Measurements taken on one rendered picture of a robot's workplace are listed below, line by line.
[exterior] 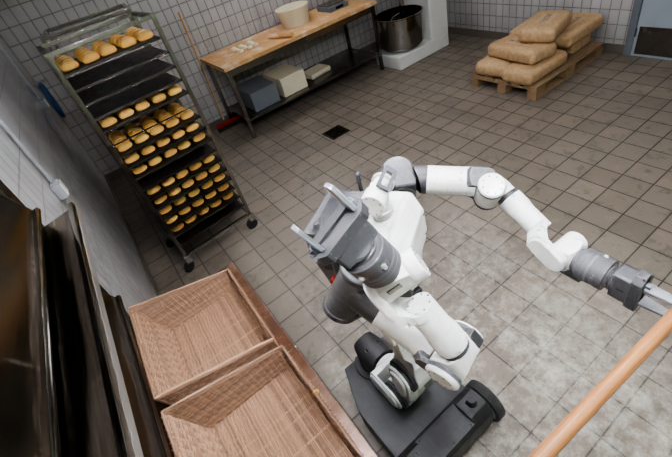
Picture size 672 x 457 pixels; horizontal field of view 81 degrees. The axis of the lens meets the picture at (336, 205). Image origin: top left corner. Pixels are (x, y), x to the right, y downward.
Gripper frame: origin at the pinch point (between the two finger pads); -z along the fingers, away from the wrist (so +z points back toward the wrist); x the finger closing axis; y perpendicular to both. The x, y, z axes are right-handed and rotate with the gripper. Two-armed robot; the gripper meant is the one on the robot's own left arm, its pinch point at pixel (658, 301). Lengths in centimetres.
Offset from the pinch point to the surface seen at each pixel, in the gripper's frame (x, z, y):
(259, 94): 78, 433, -67
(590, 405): -1.2, -3.5, 33.4
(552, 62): 91, 208, -294
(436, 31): 92, 399, -329
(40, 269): -27, 105, 120
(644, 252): 119, 40, -133
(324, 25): 32, 421, -170
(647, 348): -1.0, -4.3, 14.0
